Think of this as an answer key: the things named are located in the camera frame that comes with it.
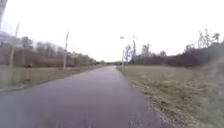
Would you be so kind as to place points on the small bare tree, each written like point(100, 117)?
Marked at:
point(127, 53)

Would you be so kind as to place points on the tall bare tree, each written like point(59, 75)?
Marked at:
point(134, 50)

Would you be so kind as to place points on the grey asphalt path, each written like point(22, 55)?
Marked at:
point(93, 100)

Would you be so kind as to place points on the young tree with pale trunk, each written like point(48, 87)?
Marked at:
point(12, 56)
point(65, 53)
point(2, 10)

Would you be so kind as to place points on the long row of brown trees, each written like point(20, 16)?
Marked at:
point(43, 56)

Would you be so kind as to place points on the dark belt of trees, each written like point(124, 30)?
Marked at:
point(186, 58)

